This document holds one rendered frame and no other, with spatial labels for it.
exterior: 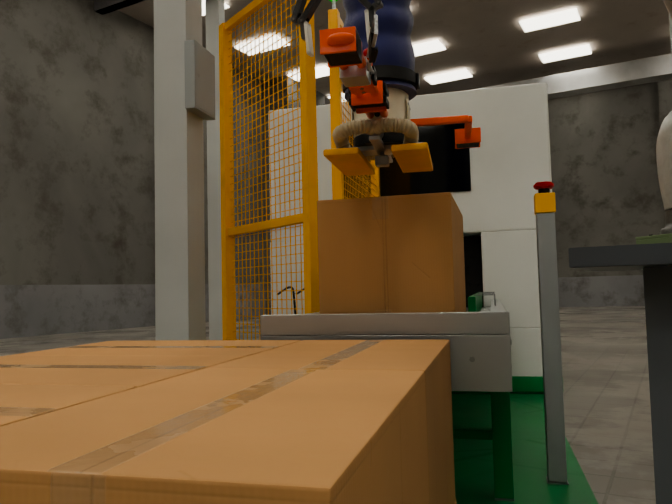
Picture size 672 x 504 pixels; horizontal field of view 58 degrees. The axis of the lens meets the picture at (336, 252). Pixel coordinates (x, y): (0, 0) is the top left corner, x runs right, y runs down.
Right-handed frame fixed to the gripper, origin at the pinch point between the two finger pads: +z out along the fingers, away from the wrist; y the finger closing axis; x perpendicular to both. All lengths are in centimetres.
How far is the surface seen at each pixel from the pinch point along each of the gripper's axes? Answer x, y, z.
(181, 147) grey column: -106, 102, 0
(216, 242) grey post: -312, 199, 47
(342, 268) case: -43, 17, 52
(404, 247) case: -44, -2, 47
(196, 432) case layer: 79, -3, 57
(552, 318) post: -91, -43, 78
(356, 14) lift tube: -49, 7, -22
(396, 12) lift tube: -49, -5, -21
